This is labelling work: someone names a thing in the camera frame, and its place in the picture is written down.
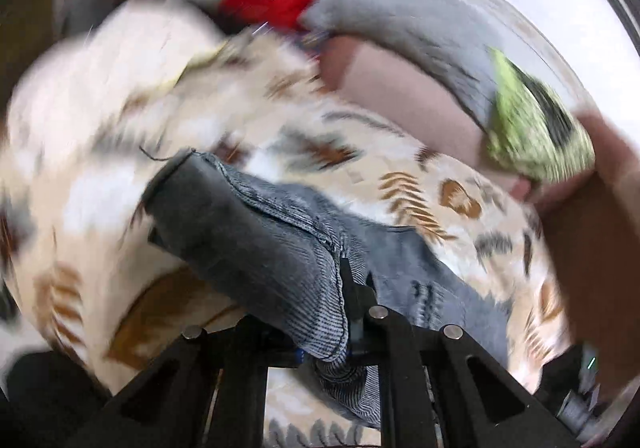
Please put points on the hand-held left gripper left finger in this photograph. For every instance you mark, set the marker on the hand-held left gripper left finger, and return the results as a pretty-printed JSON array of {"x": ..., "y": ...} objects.
[{"x": 240, "y": 353}]

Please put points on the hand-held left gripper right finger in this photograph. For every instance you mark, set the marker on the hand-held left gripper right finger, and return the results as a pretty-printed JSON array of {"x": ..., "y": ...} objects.
[{"x": 395, "y": 353}]

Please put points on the blue denim pants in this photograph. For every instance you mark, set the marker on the blue denim pants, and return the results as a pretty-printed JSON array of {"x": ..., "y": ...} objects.
[{"x": 260, "y": 238}]

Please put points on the beige leaf print blanket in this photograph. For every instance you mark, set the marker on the beige leaf print blanket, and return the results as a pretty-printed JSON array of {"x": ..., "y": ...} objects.
[{"x": 425, "y": 188}]

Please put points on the green patterned cloth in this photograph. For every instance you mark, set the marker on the green patterned cloth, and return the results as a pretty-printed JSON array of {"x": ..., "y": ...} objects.
[{"x": 525, "y": 138}]

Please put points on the white patterned pillow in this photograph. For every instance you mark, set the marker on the white patterned pillow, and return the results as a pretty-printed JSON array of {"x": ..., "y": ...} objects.
[{"x": 100, "y": 73}]

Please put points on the blue printed packet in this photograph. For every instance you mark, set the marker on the blue printed packet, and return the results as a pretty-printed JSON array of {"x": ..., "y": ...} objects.
[{"x": 315, "y": 37}]

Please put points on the grey quilted pillow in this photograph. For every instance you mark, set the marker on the grey quilted pillow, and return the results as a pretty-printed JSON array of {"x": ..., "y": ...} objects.
[{"x": 400, "y": 13}]

